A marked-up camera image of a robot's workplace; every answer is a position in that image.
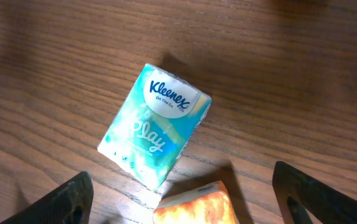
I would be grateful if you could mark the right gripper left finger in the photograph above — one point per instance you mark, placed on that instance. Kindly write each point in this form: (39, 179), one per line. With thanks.
(70, 203)

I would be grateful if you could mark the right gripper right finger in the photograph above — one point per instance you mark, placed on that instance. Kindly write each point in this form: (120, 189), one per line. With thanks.
(299, 194)

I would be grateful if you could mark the orange tissue pack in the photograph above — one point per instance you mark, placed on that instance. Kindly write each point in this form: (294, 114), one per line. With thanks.
(210, 203)

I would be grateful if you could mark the teal tissue pack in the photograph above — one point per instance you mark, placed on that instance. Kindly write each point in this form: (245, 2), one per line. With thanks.
(153, 125)

